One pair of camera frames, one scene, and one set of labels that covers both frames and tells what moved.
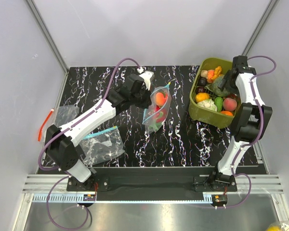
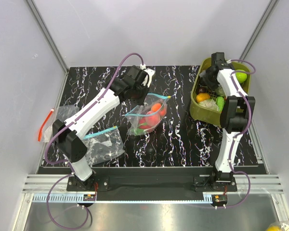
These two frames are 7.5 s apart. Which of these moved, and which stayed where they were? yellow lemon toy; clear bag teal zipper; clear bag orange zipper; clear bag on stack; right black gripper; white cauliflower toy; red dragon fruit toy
Moved: clear bag teal zipper; right black gripper; red dragon fruit toy
Stayed: yellow lemon toy; clear bag orange zipper; clear bag on stack; white cauliflower toy
